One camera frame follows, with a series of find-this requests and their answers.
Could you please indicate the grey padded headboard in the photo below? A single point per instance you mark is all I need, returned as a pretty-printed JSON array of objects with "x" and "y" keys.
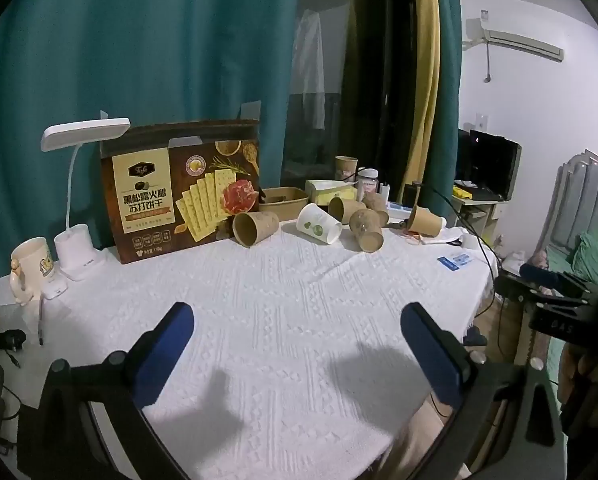
[{"x": 576, "y": 200}]

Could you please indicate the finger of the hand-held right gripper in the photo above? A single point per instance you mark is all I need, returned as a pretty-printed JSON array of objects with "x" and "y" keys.
[{"x": 541, "y": 280}]

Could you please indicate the small white bottle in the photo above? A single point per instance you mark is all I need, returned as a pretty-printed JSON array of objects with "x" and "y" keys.
[{"x": 385, "y": 192}]

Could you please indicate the black pen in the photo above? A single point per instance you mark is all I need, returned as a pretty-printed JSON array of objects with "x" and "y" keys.
[{"x": 40, "y": 322}]

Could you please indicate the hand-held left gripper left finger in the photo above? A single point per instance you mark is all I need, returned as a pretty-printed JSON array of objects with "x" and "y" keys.
[{"x": 165, "y": 347}]

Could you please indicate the white textured tablecloth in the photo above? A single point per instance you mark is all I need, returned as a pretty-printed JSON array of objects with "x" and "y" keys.
[{"x": 289, "y": 320}]

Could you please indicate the brown paper cup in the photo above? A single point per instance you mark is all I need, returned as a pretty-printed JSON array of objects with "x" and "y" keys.
[
  {"x": 253, "y": 227},
  {"x": 341, "y": 208},
  {"x": 366, "y": 230},
  {"x": 377, "y": 202},
  {"x": 424, "y": 220}
]

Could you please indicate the black power adapter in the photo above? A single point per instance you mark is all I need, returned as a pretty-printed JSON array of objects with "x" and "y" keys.
[{"x": 4, "y": 340}]

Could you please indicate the white green-print paper cup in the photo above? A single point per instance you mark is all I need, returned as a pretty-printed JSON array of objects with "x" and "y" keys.
[{"x": 319, "y": 224}]

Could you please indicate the person's right hand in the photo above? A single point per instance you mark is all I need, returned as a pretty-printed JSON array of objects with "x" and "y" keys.
[{"x": 576, "y": 372}]

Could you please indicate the brown cracker box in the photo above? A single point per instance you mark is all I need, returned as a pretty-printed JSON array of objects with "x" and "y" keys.
[{"x": 189, "y": 195}]

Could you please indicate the green bedding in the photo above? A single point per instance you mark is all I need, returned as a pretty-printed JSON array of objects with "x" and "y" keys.
[{"x": 586, "y": 255}]

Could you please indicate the beige printed paper cup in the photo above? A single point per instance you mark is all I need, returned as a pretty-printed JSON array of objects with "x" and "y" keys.
[{"x": 346, "y": 167}]

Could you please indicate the yellow curtain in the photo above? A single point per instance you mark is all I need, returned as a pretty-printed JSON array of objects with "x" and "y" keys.
[{"x": 426, "y": 75}]

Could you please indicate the blue and white packet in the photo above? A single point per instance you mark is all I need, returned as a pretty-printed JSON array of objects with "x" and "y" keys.
[{"x": 454, "y": 261}]

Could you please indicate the teal curtain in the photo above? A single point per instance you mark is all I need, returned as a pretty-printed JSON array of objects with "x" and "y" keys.
[{"x": 144, "y": 60}]

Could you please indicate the white air conditioner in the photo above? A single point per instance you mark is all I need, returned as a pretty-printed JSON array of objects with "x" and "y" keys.
[{"x": 514, "y": 40}]

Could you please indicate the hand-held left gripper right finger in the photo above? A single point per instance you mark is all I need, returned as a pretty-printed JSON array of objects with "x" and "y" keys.
[{"x": 431, "y": 355}]

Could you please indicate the white cartoon mug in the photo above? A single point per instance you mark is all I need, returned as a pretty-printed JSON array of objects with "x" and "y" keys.
[{"x": 31, "y": 267}]

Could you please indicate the black monitor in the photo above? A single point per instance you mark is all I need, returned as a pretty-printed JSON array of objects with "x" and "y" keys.
[{"x": 488, "y": 160}]

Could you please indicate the small side desk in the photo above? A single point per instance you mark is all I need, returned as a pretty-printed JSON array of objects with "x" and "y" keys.
[{"x": 474, "y": 210}]

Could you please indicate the white wall socket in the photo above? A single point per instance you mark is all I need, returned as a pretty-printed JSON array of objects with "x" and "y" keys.
[{"x": 480, "y": 120}]

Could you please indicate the white-lidded jar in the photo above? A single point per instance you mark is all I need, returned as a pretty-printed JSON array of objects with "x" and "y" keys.
[{"x": 367, "y": 182}]

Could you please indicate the yellow tissue box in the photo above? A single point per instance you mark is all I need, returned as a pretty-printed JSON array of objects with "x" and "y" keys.
[{"x": 331, "y": 191}]

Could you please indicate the small white charger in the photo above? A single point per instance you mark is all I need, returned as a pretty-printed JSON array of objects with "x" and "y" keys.
[{"x": 54, "y": 289}]

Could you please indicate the brown paper bowl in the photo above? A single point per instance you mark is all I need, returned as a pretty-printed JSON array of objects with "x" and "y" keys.
[{"x": 280, "y": 199}]

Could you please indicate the white desk lamp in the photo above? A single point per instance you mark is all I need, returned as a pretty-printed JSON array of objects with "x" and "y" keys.
[{"x": 79, "y": 240}]

